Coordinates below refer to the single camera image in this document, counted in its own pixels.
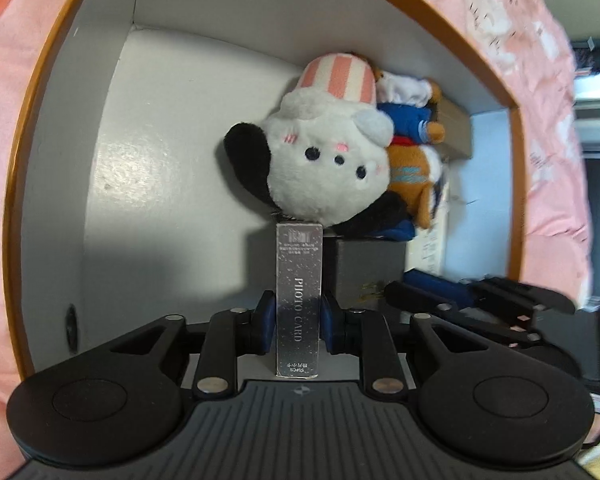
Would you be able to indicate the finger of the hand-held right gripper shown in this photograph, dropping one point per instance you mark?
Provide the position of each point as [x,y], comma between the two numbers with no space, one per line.
[460,315]
[435,285]

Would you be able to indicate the white plush dog striped hat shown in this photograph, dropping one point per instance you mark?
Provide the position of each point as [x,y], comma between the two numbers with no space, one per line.
[320,170]

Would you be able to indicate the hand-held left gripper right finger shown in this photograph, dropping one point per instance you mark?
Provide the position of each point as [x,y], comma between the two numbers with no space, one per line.
[331,325]

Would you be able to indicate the brown bear plush blue outfit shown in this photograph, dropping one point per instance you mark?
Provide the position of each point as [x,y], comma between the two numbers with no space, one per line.
[410,170]

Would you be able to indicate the orange cardboard box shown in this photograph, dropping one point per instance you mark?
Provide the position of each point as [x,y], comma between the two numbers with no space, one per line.
[180,110]

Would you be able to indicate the silver card box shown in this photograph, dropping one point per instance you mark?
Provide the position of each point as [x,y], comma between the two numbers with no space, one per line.
[299,300]

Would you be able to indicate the small brown box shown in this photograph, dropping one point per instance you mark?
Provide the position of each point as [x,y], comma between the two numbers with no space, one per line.
[455,130]

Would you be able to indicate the long white box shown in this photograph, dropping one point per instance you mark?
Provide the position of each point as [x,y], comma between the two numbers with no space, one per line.
[430,245]

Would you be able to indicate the dark grey box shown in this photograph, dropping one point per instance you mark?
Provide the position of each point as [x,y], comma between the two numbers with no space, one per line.
[365,265]

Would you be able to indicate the pink printed blanket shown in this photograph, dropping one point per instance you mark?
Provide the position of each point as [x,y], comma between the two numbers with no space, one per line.
[530,60]

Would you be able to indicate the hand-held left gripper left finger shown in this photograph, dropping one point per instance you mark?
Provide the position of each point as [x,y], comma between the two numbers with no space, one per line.
[266,322]

